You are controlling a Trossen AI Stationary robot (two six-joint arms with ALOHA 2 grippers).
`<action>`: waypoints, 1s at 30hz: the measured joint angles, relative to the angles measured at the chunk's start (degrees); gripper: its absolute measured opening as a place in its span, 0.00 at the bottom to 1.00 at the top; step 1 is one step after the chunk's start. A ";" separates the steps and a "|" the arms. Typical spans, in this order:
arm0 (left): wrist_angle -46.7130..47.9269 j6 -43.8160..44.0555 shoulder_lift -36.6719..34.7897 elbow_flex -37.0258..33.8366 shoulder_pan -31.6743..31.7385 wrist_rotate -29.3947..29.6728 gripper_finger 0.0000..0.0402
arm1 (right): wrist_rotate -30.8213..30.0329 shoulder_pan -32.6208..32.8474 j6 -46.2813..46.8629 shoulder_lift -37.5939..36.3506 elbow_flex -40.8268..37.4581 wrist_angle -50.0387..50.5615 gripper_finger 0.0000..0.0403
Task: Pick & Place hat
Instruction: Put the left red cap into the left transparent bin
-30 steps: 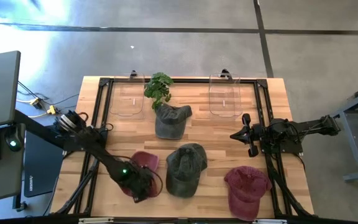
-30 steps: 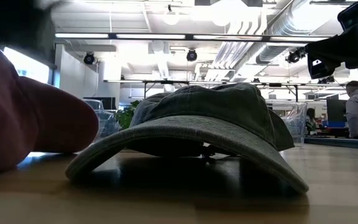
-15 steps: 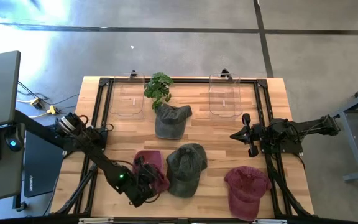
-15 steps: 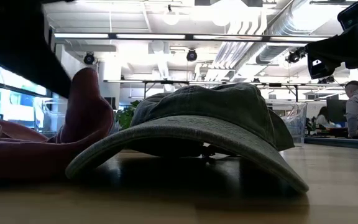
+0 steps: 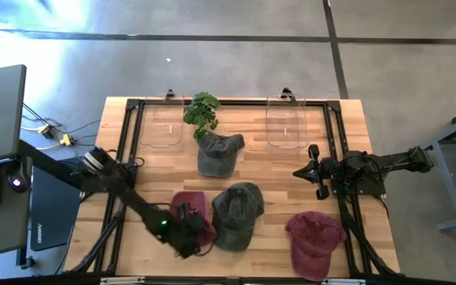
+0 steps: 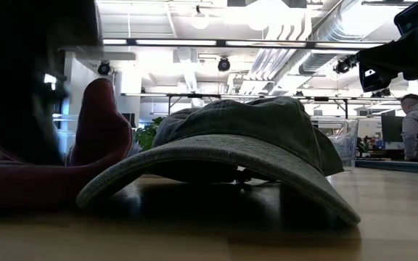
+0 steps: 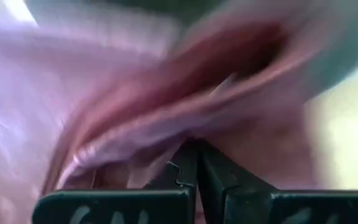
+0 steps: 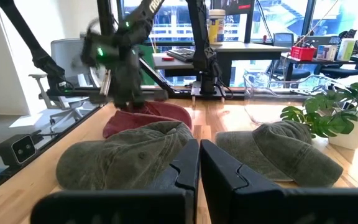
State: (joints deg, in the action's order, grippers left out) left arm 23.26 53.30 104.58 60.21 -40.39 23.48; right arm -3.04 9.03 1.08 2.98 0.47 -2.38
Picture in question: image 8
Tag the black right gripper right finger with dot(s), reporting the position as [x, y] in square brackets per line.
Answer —
[225, 186]

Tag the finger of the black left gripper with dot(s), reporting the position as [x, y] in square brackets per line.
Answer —
[122, 99]
[137, 98]

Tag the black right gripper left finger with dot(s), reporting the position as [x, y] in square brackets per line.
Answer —
[179, 177]

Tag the maroon baseball cap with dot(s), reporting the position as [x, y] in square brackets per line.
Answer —
[166, 112]

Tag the olive green baseball cap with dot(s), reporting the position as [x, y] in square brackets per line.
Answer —
[120, 155]
[291, 155]

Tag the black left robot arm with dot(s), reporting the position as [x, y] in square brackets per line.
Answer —
[202, 46]

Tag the clear acrylic hat stand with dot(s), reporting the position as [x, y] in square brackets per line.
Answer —
[250, 90]

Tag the green board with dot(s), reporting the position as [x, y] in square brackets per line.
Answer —
[149, 51]

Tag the small red flat item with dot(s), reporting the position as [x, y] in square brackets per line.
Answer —
[168, 58]

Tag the low grey desk surface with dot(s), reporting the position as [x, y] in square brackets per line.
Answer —
[172, 65]

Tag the white office chair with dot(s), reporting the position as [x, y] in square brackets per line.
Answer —
[64, 53]

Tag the white yellow wipes canister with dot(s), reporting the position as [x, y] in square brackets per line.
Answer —
[216, 28]

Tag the raised dark grey desk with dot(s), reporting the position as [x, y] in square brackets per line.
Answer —
[244, 47]

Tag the green plant in white pot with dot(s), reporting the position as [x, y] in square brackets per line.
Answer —
[350, 137]

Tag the red plastic bin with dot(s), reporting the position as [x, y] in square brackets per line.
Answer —
[303, 53]

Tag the grey mesh office chair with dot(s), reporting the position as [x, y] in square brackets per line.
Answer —
[283, 40]

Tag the long dark desk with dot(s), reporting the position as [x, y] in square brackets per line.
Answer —
[322, 62]

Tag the white blue cardboard box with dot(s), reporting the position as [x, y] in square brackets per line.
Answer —
[325, 53]

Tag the black desk telephone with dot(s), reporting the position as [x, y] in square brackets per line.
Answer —
[350, 33]

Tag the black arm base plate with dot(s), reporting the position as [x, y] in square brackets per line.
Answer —
[197, 90]

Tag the black aluminium rig frame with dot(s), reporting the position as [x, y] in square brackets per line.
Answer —
[26, 37]

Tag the small black box camera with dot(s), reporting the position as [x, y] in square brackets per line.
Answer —
[17, 149]

